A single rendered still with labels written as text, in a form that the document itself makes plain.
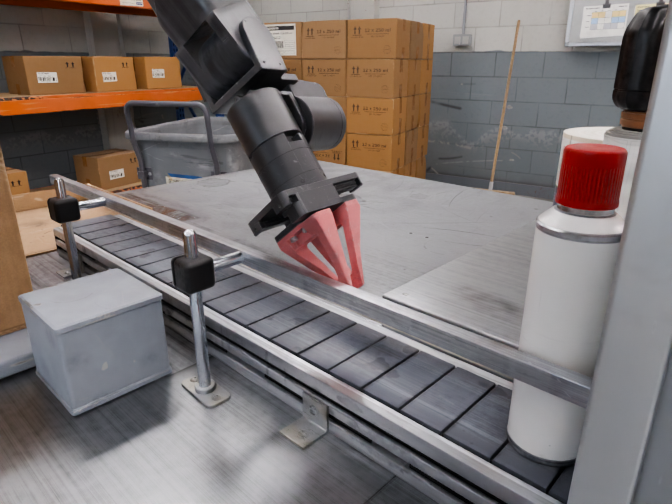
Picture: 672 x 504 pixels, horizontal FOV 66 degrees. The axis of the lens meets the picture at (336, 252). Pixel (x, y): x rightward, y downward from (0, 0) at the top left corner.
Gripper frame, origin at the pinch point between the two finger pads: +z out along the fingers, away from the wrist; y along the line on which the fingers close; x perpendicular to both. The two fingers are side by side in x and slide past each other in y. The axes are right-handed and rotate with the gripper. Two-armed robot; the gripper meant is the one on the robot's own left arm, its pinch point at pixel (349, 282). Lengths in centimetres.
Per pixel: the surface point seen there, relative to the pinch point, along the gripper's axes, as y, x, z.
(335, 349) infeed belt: -2.7, 3.2, 4.8
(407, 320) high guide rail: -5.9, -9.6, 4.9
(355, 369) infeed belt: -3.9, 0.4, 7.0
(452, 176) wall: 400, 227, -65
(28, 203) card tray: 1, 76, -50
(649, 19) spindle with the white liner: 23.7, -25.9, -7.8
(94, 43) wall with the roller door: 179, 327, -303
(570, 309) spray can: -4.0, -19.6, 8.4
